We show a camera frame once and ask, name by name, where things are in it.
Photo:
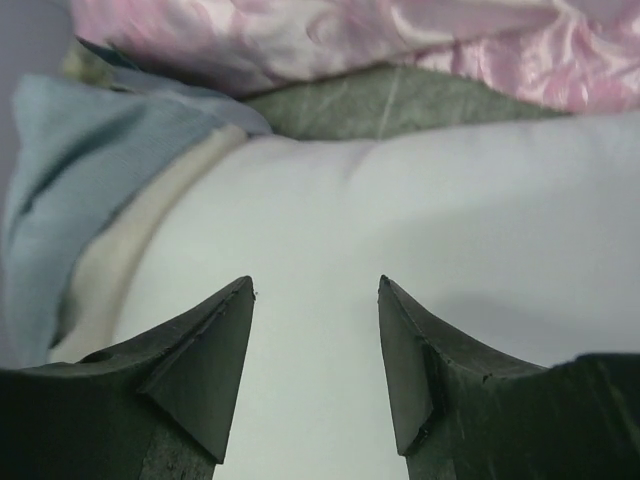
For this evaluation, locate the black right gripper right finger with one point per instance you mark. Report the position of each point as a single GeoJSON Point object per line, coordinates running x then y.
{"type": "Point", "coordinates": [463, 410]}

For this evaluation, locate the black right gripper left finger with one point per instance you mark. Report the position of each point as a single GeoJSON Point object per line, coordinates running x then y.
{"type": "Point", "coordinates": [157, 406]}

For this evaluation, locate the white pillow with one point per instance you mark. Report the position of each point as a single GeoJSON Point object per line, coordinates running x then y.
{"type": "Point", "coordinates": [523, 235]}

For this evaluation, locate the blue-grey pillowcase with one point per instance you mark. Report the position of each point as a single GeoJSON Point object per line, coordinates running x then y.
{"type": "Point", "coordinates": [104, 149]}

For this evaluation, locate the pink rose satin pillow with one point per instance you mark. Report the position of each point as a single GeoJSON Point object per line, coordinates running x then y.
{"type": "Point", "coordinates": [577, 56]}

